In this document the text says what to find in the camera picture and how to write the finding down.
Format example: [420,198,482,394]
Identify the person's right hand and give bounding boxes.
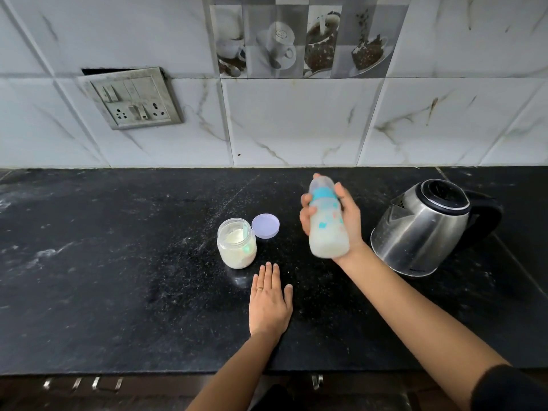
[299,173,368,264]

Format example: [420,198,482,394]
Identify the steel electric kettle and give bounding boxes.
[370,178,504,278]

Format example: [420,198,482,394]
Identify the dark wooden base cabinet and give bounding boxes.
[0,368,548,411]

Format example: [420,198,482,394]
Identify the clear printed baby bottle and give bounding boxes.
[308,197,350,259]

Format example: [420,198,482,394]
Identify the black shirt sleeve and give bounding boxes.
[470,364,548,411]

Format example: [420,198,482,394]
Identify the blue measuring spoon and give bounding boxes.
[241,222,257,255]

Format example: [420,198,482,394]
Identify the lilac round jar lid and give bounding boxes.
[251,213,281,240]

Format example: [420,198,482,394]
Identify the grey wall switch socket panel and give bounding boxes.
[78,67,185,131]

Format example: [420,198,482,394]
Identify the person's right forearm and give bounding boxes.
[345,245,510,407]

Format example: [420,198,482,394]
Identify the person's left hand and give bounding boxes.
[248,261,294,339]

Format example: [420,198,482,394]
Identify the black trousers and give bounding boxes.
[252,385,300,411]

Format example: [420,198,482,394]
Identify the person's left forearm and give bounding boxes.
[186,333,281,411]

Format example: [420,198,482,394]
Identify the clear milk powder jar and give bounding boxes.
[216,217,257,270]

